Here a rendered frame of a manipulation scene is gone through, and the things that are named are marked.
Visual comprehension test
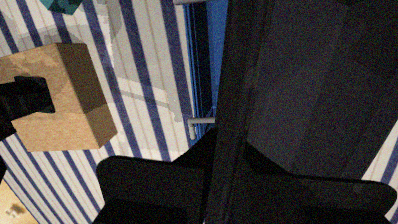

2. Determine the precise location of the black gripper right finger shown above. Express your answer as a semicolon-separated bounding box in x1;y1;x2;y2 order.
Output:
232;142;397;224

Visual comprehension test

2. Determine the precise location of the blue plastic tray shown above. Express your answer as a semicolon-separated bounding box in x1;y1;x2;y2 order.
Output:
182;0;228;146

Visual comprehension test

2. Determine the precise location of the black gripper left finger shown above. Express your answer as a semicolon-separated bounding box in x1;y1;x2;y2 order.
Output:
96;128;218;224

